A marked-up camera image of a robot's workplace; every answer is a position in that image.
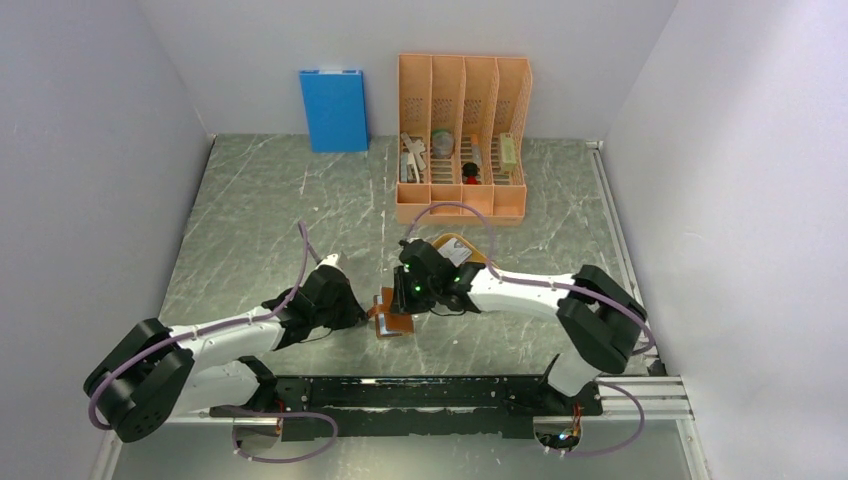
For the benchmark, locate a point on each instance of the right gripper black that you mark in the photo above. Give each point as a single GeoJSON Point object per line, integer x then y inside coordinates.
{"type": "Point", "coordinates": [401, 302]}

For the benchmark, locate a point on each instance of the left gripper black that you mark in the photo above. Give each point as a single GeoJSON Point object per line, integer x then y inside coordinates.
{"type": "Point", "coordinates": [353, 312]}

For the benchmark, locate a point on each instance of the brown leather card holder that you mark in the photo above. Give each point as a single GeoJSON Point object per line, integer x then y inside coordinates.
{"type": "Point", "coordinates": [387, 324]}

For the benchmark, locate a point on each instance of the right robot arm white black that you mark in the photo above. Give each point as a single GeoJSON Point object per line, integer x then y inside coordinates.
{"type": "Point", "coordinates": [602, 321]}

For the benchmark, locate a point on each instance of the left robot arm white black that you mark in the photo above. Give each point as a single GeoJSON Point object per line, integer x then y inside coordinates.
{"type": "Point", "coordinates": [156, 371]}

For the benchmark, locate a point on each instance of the credit cards stack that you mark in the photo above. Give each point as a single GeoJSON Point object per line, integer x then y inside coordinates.
{"type": "Point", "coordinates": [456, 251]}

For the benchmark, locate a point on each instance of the yellow oval tray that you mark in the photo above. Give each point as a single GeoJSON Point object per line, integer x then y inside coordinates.
{"type": "Point", "coordinates": [478, 256]}

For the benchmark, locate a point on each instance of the grey metal clips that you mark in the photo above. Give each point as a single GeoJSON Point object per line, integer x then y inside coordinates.
{"type": "Point", "coordinates": [413, 157]}

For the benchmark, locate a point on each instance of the black red small object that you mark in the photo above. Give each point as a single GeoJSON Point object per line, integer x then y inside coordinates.
{"type": "Point", "coordinates": [471, 173]}

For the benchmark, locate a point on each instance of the orange glue stick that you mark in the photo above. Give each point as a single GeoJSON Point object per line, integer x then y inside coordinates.
{"type": "Point", "coordinates": [475, 150]}

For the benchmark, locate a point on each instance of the grey round tin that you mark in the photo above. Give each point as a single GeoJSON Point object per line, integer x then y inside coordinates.
{"type": "Point", "coordinates": [442, 143]}

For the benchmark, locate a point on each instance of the green eraser block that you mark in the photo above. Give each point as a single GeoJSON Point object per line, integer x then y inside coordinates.
{"type": "Point", "coordinates": [508, 153]}

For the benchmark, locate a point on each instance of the orange desk organizer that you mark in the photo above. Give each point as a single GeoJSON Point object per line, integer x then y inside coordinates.
{"type": "Point", "coordinates": [482, 95]}

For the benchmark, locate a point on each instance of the blue box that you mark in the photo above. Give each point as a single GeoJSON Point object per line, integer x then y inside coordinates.
{"type": "Point", "coordinates": [335, 108]}

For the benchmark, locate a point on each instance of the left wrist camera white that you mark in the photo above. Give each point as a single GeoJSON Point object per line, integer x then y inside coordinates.
{"type": "Point", "coordinates": [335, 260]}

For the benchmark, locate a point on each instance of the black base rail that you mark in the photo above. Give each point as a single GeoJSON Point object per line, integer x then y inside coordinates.
{"type": "Point", "coordinates": [507, 405]}

